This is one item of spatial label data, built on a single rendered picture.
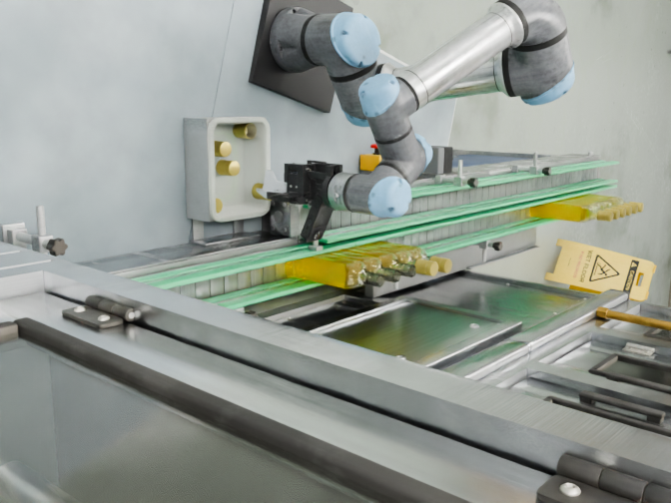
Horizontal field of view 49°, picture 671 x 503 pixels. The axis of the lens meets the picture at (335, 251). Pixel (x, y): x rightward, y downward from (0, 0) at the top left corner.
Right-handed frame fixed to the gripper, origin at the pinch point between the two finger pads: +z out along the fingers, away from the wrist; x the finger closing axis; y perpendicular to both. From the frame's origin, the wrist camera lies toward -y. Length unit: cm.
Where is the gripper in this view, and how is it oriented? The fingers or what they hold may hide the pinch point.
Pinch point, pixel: (268, 192)
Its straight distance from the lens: 159.3
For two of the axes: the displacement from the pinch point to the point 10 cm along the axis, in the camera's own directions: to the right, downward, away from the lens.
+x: -6.6, 1.8, -7.3
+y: -0.1, -9.7, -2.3
